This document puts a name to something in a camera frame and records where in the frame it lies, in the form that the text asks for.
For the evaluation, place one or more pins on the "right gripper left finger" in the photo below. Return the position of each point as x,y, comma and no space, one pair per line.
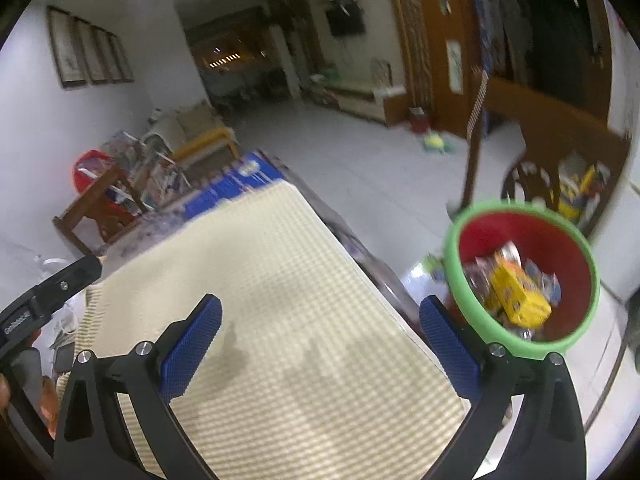
93,440

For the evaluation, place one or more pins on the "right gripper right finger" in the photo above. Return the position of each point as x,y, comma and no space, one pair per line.
524,421

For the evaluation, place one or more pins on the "yellow lemon tea carton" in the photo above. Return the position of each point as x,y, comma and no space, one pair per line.
514,294

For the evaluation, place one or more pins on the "red green trash bin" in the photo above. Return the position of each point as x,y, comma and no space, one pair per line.
554,244

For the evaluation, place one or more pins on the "left hand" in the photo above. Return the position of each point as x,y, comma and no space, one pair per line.
26,383

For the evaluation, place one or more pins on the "wooden chair at table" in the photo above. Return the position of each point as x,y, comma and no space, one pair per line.
113,221

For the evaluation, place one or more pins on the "green striped table cloth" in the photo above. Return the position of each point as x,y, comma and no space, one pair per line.
312,375

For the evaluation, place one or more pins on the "blue book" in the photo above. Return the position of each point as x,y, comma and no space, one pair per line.
248,174

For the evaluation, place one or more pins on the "yellow wooden bench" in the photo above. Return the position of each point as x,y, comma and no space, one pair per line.
210,142

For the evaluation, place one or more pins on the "wooden chair right side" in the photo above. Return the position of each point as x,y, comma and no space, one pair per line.
552,130

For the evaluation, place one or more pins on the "green plush toy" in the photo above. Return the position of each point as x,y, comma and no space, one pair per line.
434,142

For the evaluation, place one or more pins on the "small red floor bin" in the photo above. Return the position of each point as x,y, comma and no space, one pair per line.
420,120

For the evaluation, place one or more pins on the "tv cabinet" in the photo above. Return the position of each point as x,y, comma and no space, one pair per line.
388,105

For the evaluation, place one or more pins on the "framed pictures on wall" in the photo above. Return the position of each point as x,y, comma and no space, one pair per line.
84,53

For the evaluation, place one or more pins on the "wall mounted television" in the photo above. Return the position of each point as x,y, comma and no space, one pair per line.
345,20

